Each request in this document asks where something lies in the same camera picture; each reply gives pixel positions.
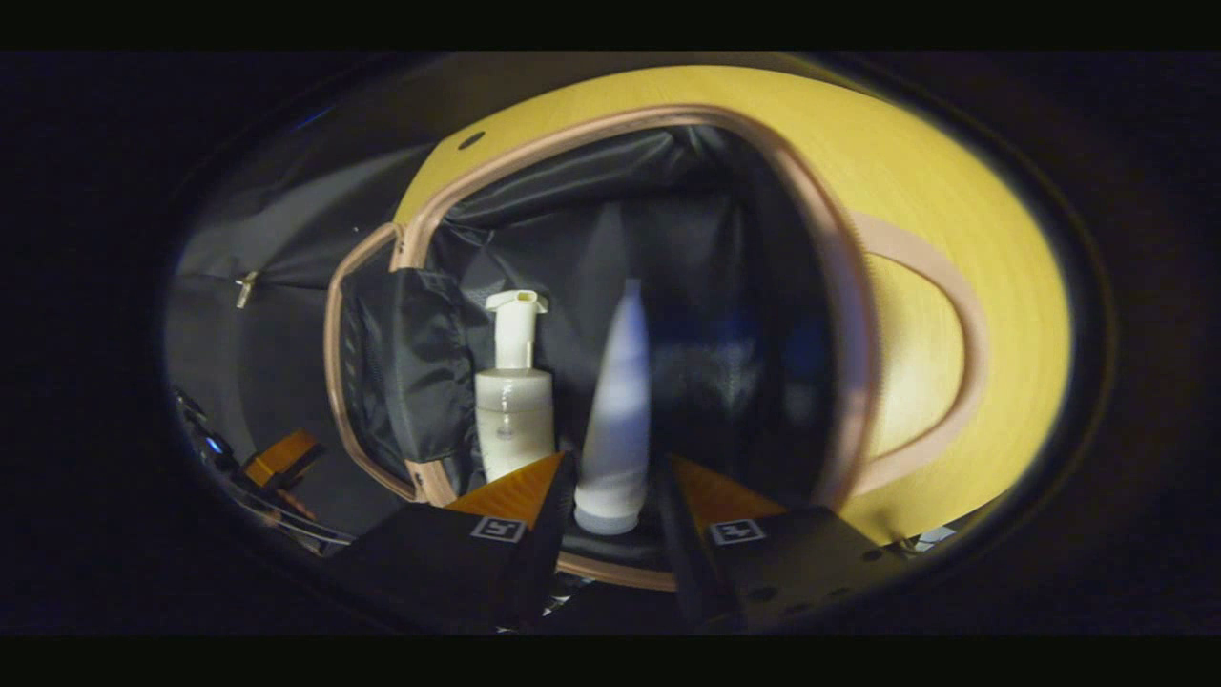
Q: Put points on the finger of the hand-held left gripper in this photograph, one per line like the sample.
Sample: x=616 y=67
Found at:
x=281 y=458

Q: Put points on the small silver clip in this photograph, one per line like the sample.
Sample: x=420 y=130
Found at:
x=246 y=287

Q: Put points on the white squeeze tube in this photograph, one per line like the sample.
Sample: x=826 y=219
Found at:
x=620 y=429

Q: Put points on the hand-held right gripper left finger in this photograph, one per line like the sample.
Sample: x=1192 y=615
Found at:
x=544 y=544

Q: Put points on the white pump bottle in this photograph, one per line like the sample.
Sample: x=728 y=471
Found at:
x=515 y=420

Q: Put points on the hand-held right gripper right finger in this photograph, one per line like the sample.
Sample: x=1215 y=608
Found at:
x=682 y=553

